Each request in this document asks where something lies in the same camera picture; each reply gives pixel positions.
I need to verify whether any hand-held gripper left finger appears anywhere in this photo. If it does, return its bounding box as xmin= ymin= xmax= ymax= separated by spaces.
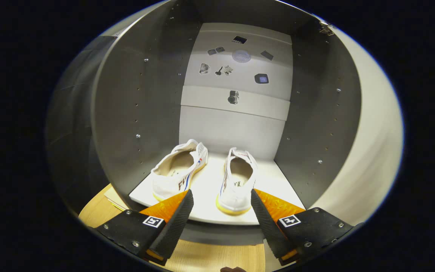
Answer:
xmin=94 ymin=189 xmax=195 ymax=265

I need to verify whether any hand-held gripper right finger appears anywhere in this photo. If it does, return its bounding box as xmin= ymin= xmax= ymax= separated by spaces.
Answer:
xmin=250 ymin=188 xmax=355 ymax=264

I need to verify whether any white canvas shoe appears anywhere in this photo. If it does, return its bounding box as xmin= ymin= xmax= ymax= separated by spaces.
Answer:
xmin=216 ymin=147 xmax=258 ymax=216
xmin=151 ymin=139 xmax=209 ymax=202

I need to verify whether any dark grey shoe cabinet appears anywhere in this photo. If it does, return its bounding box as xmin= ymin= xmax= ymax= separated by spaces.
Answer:
xmin=91 ymin=0 xmax=363 ymax=246

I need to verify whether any metal door hinge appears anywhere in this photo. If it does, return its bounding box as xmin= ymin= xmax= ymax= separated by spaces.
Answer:
xmin=319 ymin=21 xmax=335 ymax=36

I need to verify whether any beige book red print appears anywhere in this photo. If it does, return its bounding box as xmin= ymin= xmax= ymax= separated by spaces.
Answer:
xmin=103 ymin=187 xmax=131 ymax=212

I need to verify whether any black backdrop cloth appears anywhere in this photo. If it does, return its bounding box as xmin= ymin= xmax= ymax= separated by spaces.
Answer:
xmin=46 ymin=36 xmax=108 ymax=216

